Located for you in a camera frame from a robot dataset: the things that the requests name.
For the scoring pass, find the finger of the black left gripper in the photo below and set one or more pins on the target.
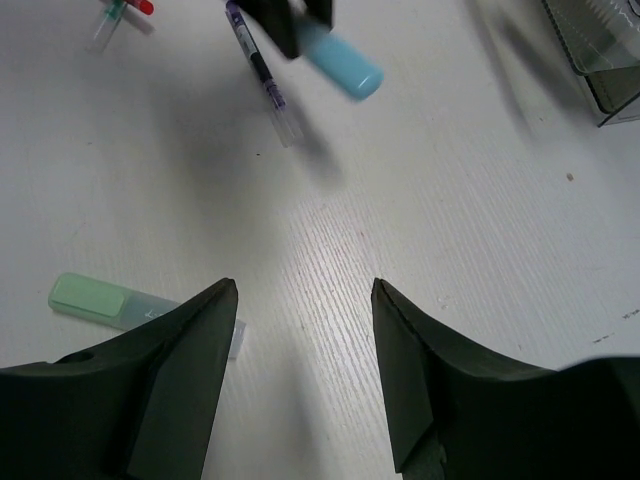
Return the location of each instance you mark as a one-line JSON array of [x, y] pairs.
[[320, 11], [276, 18]]

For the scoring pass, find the red ink gel pen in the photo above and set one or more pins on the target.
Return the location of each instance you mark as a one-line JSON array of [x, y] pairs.
[[136, 14]]

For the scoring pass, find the clear drawer organizer box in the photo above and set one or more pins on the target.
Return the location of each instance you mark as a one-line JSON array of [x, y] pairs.
[[601, 42]]

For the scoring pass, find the green highlighter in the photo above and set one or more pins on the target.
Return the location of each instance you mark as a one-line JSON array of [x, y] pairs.
[[100, 302]]

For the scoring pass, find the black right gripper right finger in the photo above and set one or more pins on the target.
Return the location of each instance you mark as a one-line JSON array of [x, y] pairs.
[[458, 410]]

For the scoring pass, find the blue highlighter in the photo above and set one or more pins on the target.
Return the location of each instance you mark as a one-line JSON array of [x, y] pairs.
[[337, 60]]

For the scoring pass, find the green ink gel pen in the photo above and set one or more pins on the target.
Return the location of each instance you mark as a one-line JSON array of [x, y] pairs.
[[107, 22]]

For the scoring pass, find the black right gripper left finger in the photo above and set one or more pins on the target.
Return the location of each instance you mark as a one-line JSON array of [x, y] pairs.
[[138, 406]]

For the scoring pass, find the purple ink gel pen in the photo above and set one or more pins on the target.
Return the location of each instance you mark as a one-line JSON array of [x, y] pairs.
[[281, 116]]

